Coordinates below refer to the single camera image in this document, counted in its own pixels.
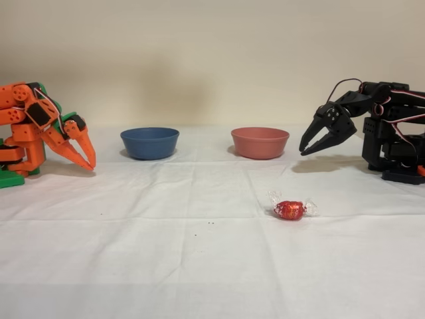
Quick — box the red candy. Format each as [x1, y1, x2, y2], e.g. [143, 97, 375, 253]
[267, 190, 319, 221]

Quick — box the red bowl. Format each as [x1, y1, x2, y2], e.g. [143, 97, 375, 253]
[230, 126, 290, 160]

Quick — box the blue bowl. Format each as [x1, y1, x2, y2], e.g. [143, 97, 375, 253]
[120, 127, 181, 161]

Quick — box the white tablecloth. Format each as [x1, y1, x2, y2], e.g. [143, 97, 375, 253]
[0, 124, 425, 319]

